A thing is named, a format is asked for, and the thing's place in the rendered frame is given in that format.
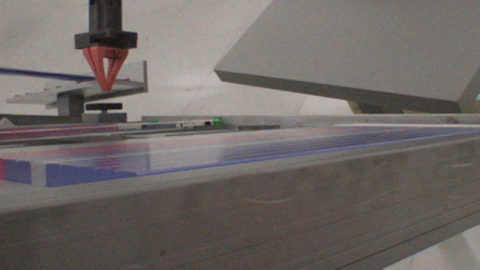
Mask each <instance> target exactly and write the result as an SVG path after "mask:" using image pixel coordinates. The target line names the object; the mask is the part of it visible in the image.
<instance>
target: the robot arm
mask: <svg viewBox="0 0 480 270"><path fill-rule="evenodd" d="M88 11H89V28H88V29H89V31H88V32H83V33H79V34H75V35H74V46H75V50H82V54H83V55H84V56H85V59H86V61H87V62H88V65H89V67H90V68H91V70H92V72H93V74H94V76H95V78H96V80H97V83H98V85H99V87H100V90H102V91H103V92H110V91H111V88H112V87H113V83H114V82H115V80H116V77H117V75H118V73H119V71H120V68H121V66H122V65H123V63H124V61H125V59H126V58H127V57H128V55H129V50H131V49H137V41H138V33H137V32H132V31H123V7H122V0H88ZM104 58H107V59H108V69H107V76H106V75H105V70H104Z"/></svg>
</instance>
